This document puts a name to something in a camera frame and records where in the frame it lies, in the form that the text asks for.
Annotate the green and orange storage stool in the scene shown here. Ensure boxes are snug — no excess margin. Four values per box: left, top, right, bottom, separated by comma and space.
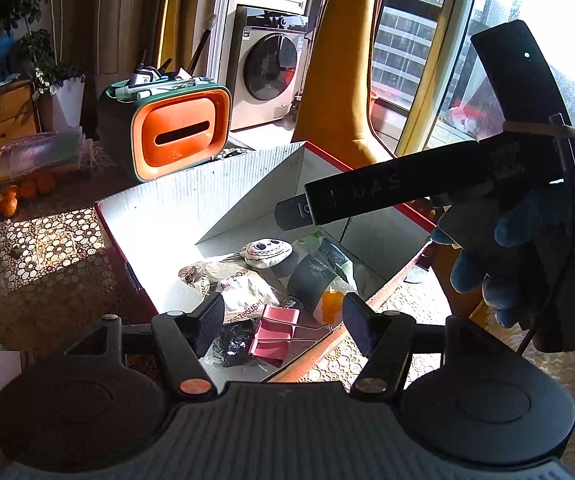
98, 77, 232, 184

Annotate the tall green potted plant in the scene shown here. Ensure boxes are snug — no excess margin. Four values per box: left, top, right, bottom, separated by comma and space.
0, 0, 86, 97

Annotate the glass balcony window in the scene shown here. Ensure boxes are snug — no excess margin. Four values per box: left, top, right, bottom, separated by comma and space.
367, 0, 575, 197

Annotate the long-handled brush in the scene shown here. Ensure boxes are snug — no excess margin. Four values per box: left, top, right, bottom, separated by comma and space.
186, 13, 217, 76

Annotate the white plant pot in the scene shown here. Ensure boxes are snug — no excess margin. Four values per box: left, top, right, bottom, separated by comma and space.
42, 75, 87, 131

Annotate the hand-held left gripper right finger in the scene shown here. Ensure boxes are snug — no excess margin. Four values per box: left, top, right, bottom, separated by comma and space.
342, 292, 514, 405

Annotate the white cardboard box red rim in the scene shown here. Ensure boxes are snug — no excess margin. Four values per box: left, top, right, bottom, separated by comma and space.
94, 140, 439, 387

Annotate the clear plastic storage case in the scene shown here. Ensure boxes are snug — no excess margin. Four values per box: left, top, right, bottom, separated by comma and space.
0, 129, 94, 184

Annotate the person's right hand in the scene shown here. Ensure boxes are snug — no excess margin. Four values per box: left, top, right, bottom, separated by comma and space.
429, 179, 575, 331

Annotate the pink binder clip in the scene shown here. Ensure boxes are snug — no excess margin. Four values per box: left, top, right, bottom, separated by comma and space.
246, 303, 334, 362

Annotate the silver washing machine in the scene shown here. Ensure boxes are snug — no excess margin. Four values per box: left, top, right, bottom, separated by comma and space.
226, 3, 309, 132

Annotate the white paper card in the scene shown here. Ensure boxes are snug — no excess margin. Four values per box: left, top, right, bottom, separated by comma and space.
0, 349, 22, 394

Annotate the cream floor air conditioner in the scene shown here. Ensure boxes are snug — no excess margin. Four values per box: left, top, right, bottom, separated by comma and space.
94, 0, 164, 82

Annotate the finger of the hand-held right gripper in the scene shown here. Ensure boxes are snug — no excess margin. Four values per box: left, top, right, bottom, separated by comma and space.
274, 197, 318, 231

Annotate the yellow curtain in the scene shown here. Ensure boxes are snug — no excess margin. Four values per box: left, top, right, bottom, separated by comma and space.
159, 0, 189, 62

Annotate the white wrapper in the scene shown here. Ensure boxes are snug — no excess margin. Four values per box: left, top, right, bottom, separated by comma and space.
179, 259, 281, 327

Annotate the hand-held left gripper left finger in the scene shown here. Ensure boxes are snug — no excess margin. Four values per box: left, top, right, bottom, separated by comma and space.
61, 292, 226, 404

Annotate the dark grey tape roll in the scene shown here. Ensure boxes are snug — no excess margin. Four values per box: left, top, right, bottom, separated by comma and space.
286, 254, 339, 312

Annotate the clear plastic bag with orange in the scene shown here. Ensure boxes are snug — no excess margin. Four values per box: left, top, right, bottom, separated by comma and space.
292, 232, 369, 324

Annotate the black wrapper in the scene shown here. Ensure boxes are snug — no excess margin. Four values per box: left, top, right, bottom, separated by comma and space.
211, 319, 256, 369

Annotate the white skull-face plush pouch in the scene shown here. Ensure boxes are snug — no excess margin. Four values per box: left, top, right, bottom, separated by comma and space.
243, 239, 294, 269

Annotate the lace-covered desktop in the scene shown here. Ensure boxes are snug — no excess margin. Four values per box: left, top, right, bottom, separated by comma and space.
0, 137, 575, 476

